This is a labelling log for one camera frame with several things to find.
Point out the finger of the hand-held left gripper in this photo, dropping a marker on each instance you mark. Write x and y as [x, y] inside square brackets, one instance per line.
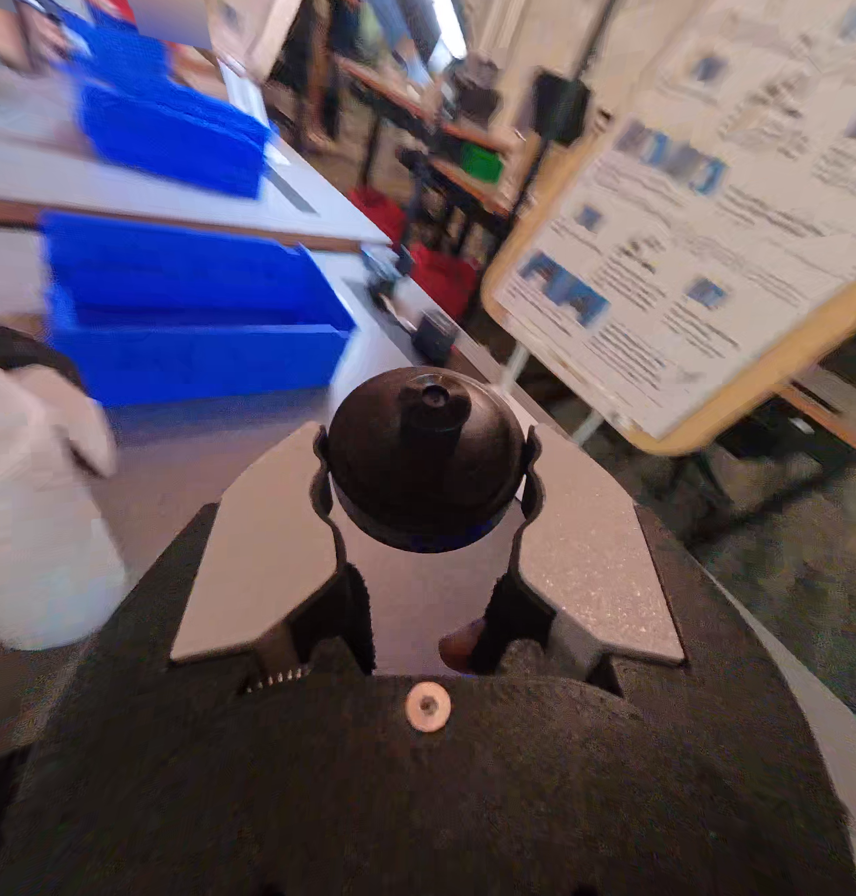
[71, 420]

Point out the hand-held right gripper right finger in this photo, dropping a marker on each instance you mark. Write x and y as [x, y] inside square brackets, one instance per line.
[596, 567]

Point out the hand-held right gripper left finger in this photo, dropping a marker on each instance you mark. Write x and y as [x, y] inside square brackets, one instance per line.
[260, 560]

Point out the blue plastic bin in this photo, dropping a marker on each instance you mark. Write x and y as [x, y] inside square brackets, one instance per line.
[113, 49]
[190, 364]
[176, 147]

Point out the white plastic bottle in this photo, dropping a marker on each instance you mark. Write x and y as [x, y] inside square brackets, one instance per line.
[43, 560]

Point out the black ribbed bottle lid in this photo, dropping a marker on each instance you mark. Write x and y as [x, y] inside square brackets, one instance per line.
[421, 476]

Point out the person's right hand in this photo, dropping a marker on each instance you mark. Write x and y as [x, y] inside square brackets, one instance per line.
[463, 647]

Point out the instruction sign on white stand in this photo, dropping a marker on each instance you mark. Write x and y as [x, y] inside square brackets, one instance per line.
[784, 371]

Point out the dark grey box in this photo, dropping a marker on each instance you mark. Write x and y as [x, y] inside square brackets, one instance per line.
[435, 339]

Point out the dark battery charger case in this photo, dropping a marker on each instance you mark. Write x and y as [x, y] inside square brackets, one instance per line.
[389, 269]

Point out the printed instruction sheet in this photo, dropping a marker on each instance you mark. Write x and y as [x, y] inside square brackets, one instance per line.
[679, 245]

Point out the red plastic bin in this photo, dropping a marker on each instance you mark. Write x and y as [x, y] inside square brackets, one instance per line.
[109, 10]

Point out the green plastic bin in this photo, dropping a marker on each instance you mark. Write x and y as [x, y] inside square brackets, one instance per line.
[482, 164]

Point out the wooden workshop desk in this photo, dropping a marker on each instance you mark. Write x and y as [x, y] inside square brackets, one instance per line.
[470, 133]

